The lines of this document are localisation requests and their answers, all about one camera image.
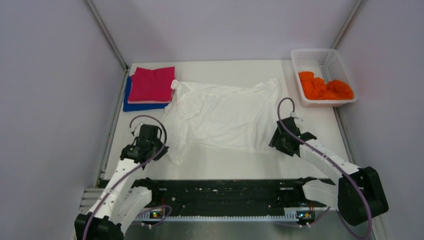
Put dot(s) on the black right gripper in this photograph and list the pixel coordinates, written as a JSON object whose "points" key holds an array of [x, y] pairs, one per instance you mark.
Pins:
{"points": [[275, 142]]}

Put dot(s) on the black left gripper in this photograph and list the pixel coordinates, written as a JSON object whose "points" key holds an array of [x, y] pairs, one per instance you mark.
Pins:
{"points": [[165, 150]]}

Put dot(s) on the white printed t-shirt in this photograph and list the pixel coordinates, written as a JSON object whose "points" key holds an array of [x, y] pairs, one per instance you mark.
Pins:
{"points": [[221, 116]]}

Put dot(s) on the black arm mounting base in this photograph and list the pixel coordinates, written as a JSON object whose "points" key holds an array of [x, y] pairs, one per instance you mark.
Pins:
{"points": [[227, 198]]}

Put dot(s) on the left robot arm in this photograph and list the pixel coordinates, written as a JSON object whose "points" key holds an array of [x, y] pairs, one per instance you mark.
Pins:
{"points": [[119, 203]]}

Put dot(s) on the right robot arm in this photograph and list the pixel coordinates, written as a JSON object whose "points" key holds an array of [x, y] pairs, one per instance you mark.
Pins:
{"points": [[353, 192]]}

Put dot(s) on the folded blue t-shirt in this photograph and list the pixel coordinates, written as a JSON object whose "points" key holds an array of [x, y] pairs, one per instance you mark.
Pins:
{"points": [[133, 107]]}

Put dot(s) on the folded pink t-shirt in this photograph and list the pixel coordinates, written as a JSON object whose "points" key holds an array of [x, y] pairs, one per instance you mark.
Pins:
{"points": [[148, 102]]}

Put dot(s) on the orange crumpled t-shirt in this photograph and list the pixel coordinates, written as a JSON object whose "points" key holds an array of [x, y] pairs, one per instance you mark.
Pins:
{"points": [[315, 88]]}

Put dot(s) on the folded magenta t-shirt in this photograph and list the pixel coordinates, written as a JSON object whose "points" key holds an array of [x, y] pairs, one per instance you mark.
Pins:
{"points": [[152, 84]]}

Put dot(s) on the white plastic basket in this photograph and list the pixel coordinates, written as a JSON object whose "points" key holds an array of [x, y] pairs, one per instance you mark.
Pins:
{"points": [[326, 64]]}

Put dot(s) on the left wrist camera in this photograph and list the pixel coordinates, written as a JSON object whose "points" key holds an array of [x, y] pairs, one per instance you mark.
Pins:
{"points": [[136, 131]]}

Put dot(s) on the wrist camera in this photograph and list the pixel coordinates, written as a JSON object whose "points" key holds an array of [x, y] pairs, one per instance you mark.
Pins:
{"points": [[136, 131], [296, 118]]}

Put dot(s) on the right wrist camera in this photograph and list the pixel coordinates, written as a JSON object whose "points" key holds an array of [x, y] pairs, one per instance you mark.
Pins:
{"points": [[296, 118]]}

